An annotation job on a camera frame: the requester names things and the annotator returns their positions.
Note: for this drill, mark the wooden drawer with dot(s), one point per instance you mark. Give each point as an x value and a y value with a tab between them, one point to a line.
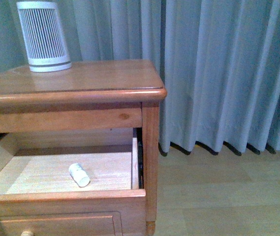
38	197

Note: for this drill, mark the white medicine bottle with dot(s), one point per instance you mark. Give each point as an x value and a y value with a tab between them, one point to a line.
79	175

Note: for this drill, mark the wooden nightstand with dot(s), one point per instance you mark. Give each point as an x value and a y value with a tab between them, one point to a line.
90	96

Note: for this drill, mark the grey-blue curtain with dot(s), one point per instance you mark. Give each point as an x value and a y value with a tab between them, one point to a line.
219	60

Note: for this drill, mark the white ribbed table lamp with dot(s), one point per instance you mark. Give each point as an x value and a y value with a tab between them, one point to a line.
43	36

